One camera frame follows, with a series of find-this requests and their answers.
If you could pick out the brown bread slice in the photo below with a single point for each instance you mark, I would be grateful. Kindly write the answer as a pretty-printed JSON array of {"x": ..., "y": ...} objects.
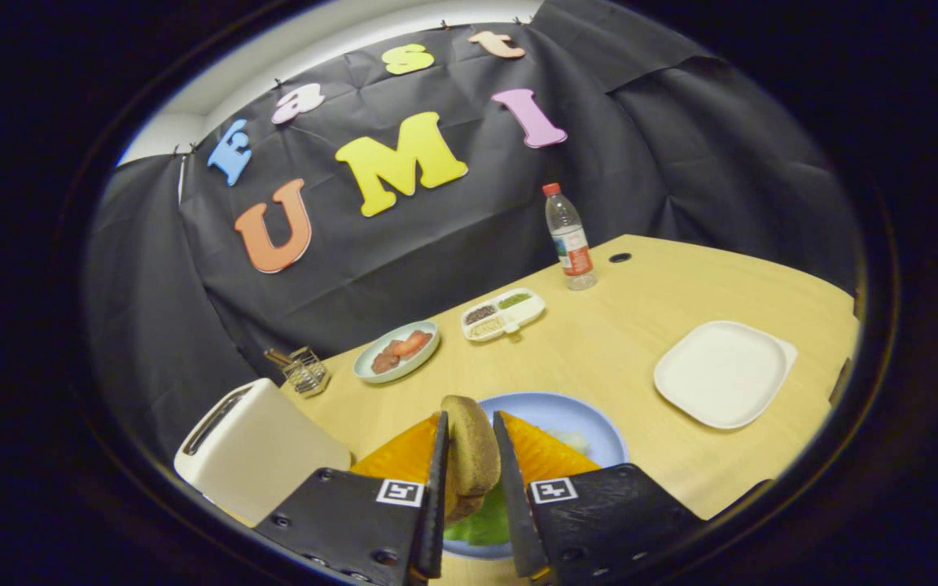
[{"x": 473, "y": 448}]

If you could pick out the light blue plate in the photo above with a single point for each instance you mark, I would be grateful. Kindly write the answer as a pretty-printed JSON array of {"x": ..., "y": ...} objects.
[{"x": 550, "y": 415}]

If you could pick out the pale green food plate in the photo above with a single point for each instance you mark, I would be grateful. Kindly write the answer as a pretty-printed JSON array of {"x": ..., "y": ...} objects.
[{"x": 422, "y": 356}]

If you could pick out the white toaster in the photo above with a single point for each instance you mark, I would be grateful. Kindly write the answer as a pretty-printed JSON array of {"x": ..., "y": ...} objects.
[{"x": 273, "y": 448}]

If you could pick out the red tomato slices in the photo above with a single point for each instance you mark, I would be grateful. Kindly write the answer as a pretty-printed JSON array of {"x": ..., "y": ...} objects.
[{"x": 412, "y": 342}]

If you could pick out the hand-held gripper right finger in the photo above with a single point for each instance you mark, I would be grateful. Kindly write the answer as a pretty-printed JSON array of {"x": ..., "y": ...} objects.
[{"x": 607, "y": 521}]

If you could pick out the green lettuce leaf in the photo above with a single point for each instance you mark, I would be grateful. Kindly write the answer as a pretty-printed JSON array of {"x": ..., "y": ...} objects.
[{"x": 489, "y": 521}]

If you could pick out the white divided condiment tray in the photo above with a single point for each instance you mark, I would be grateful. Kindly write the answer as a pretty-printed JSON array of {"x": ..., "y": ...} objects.
[{"x": 523, "y": 312}]

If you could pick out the black backdrop cloth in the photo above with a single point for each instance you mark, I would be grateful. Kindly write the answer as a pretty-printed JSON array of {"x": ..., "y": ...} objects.
[{"x": 453, "y": 244}]

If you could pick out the brown meat pieces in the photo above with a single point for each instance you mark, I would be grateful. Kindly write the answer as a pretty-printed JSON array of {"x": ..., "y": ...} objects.
[{"x": 385, "y": 362}]

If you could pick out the white square plate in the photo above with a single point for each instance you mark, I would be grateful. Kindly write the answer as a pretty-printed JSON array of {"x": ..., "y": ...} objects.
[{"x": 721, "y": 374}]

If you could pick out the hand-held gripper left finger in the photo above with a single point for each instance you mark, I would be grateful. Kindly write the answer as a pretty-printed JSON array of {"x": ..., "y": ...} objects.
[{"x": 355, "y": 521}]

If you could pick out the clear red-capped water bottle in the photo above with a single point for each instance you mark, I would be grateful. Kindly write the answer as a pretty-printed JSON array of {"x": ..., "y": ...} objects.
[{"x": 571, "y": 244}]

